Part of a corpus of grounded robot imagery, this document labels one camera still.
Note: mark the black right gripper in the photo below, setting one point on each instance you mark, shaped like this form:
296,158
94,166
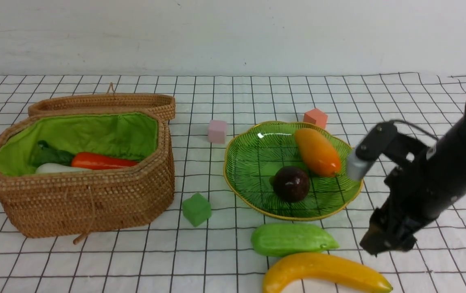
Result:
390,229

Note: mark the orange toy mango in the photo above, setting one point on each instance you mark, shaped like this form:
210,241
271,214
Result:
317,152

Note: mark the dark purple toy fruit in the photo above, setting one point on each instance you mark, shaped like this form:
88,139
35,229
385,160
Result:
291,184

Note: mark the yellow toy banana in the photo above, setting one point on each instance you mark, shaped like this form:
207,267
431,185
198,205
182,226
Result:
332,268

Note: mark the green toy cucumber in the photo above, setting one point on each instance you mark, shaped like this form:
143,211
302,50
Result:
283,239

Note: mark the white toy radish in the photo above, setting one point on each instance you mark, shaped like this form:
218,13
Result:
53,168

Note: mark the orange toy carrot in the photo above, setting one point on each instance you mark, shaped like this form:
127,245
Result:
98,161

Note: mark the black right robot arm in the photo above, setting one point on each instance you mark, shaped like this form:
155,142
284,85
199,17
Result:
426,181

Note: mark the orange foam cube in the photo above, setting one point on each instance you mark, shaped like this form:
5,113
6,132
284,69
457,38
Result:
316,117

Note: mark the green glass leaf plate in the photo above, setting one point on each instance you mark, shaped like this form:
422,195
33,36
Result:
253,157

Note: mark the white checkered tablecloth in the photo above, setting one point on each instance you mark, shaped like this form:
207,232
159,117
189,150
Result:
170,255

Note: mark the pink foam cube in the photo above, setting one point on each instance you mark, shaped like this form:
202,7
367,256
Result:
217,131

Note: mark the green foam cube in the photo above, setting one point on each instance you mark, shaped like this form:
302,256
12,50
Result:
196,209

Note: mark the woven rattan basket lid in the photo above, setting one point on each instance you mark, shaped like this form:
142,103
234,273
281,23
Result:
161,105

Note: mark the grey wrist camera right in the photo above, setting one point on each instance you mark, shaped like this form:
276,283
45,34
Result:
383,139

